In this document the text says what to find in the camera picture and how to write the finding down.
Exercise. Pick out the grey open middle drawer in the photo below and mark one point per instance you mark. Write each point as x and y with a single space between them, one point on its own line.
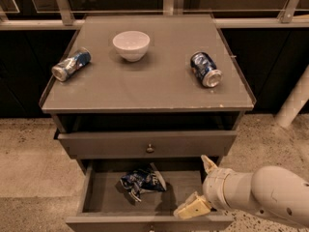
105 206

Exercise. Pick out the brass middle drawer knob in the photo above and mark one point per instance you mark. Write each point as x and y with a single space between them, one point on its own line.
152 229

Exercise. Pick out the brass top drawer knob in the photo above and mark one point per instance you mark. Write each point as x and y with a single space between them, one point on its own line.
150 149

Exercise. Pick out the grey top drawer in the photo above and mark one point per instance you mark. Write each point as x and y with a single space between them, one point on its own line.
133 145

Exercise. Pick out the blue chip bag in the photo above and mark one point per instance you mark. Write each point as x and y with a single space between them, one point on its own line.
141 180

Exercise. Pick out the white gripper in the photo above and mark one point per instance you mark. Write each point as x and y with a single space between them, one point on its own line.
214 187

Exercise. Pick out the grey drawer cabinet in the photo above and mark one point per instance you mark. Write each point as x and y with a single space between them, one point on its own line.
157 93

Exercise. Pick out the blue soda can right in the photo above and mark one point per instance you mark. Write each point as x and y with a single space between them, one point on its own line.
205 70

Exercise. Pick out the metal window railing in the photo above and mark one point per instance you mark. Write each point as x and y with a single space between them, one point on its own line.
71 14

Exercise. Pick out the white ceramic bowl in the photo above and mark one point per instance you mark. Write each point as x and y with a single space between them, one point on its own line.
131 45

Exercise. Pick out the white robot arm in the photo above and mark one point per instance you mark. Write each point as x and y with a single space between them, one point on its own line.
271 192

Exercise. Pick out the brass drawer knob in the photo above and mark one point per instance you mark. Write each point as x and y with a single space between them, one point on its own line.
152 229
150 149

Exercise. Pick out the crushed blue can left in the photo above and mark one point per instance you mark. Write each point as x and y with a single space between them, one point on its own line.
65 69

